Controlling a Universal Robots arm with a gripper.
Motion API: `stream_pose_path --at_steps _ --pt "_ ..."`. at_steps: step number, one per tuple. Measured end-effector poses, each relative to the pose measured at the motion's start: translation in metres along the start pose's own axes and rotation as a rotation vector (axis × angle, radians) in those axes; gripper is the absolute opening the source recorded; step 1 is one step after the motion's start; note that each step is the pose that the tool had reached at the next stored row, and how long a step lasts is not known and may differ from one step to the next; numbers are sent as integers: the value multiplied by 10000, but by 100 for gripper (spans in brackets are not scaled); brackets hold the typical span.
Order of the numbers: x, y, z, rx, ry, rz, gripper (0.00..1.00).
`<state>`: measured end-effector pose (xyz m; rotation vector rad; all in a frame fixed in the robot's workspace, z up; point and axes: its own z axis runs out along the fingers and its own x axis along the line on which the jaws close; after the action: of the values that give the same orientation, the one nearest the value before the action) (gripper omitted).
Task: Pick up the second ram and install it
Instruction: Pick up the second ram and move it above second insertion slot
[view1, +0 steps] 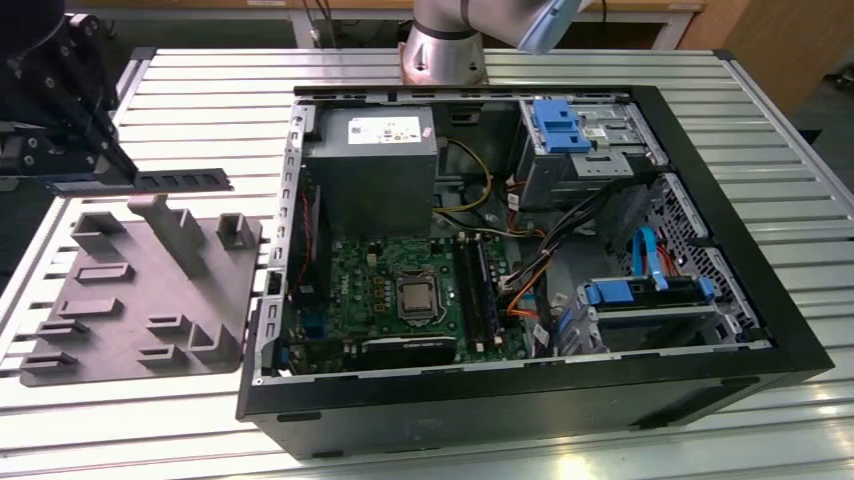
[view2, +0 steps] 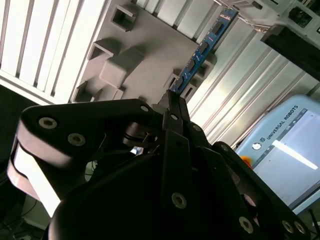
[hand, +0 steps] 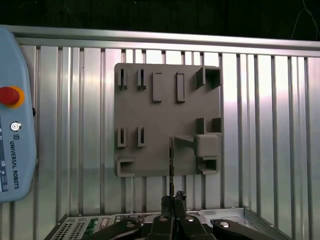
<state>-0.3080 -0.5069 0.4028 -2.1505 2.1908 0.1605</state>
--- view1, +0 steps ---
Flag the wooden cabinet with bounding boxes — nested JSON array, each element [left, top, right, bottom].
[[679, 0, 854, 114]]

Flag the green motherboard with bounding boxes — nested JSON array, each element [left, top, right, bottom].
[[285, 233, 535, 374]]

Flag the black open PC case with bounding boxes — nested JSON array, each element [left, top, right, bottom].
[[236, 84, 835, 460]]

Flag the metal disk bay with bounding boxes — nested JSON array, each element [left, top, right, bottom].
[[576, 276, 768, 351]]

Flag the metal drive cage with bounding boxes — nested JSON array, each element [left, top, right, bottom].
[[516, 96, 668, 211]]

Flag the yellow wire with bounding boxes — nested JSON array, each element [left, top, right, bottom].
[[431, 138, 495, 217]]

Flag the black graphics card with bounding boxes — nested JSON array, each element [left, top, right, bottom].
[[343, 334, 460, 372]]

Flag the blue drive bay latch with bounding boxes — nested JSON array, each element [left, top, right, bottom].
[[531, 98, 594, 155]]

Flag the grey parts rack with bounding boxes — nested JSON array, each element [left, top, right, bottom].
[[19, 193, 263, 389]]

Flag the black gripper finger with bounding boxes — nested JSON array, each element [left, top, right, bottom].
[[9, 14, 140, 195], [0, 121, 100, 177]]

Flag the black RAM slot white clips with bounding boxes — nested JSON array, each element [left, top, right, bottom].
[[458, 234, 486, 351]]

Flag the hard disk in blue carrier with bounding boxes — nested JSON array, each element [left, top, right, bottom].
[[580, 277, 723, 314]]

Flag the blue data wire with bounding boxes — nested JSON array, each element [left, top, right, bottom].
[[635, 226, 672, 292]]

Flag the grey power supply unit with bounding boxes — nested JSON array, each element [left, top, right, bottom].
[[303, 106, 442, 241]]

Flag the black cable bundle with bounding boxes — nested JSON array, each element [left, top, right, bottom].
[[499, 172, 654, 292]]

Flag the wooden desk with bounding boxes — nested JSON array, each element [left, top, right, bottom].
[[579, 0, 708, 51]]

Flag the orange red power cable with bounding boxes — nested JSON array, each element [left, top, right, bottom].
[[503, 264, 556, 320]]

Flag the silver CPU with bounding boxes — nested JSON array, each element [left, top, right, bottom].
[[398, 279, 436, 312]]

